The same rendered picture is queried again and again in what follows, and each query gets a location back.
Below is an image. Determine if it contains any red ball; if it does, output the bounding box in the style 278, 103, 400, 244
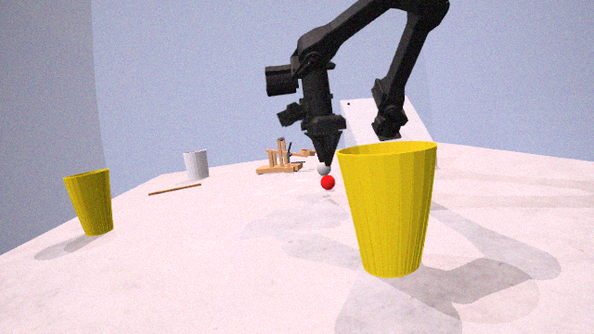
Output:
321, 175, 336, 190

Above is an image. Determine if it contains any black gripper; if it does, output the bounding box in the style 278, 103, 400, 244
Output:
301, 89, 347, 167

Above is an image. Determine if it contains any yellow ribbed cup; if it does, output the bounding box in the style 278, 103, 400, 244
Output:
336, 141, 437, 278
63, 169, 114, 237

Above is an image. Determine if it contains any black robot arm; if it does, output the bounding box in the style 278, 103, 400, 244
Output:
265, 0, 450, 141

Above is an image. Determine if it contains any white ball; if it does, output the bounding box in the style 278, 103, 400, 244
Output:
316, 162, 331, 176

